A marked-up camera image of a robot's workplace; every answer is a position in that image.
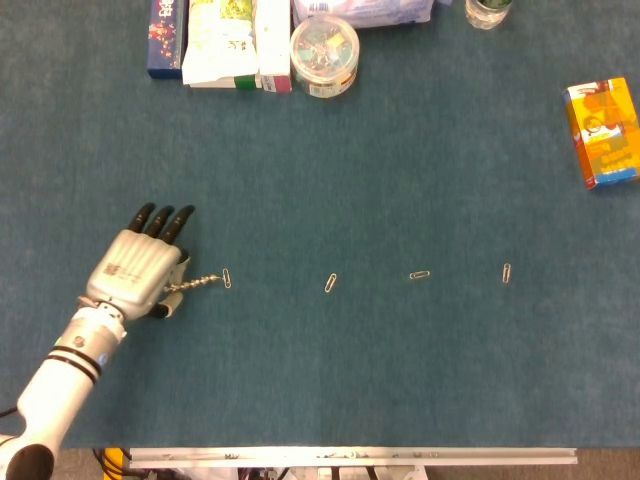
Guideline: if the silver magnetic bead stick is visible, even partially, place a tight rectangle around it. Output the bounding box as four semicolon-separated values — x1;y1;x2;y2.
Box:
163;273;222;294

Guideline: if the teal felt table cloth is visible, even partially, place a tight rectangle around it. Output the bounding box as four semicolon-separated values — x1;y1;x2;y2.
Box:
0;0;640;450

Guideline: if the clear tub of binder clips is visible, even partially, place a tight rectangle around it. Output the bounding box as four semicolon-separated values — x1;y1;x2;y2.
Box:
289;14;361;99

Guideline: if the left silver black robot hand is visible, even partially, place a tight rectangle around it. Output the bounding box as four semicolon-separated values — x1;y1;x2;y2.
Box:
84;202;197;324

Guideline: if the water bottle with green label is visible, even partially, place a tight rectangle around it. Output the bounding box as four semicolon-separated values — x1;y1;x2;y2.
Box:
464;0;513;31

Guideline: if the white box with pink end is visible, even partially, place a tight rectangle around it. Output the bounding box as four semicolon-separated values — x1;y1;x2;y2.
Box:
253;0;293;95

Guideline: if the yellow black cable bundle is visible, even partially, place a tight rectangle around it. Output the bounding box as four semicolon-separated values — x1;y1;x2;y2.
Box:
92;447;132;480

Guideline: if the white blue plastic pack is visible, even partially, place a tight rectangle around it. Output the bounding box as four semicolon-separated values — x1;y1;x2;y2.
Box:
291;0;436;29

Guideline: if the white box with green end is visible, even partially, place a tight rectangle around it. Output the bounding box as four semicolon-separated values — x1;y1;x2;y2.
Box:
188;73;263;92

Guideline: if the dark blue printed box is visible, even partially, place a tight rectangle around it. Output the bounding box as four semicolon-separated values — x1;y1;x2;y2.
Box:
146;0;189;80

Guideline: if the white robot base with cables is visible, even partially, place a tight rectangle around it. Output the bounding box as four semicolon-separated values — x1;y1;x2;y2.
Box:
129;465;429;480

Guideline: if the aluminium rail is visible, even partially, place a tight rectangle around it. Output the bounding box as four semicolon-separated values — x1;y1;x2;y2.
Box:
128;446;579;470

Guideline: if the yellow orange printed carton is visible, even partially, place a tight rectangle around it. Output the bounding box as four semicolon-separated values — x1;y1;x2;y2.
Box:
561;75;640;192

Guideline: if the white green paper packet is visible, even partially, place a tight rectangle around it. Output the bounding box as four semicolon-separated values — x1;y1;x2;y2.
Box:
181;0;259;86

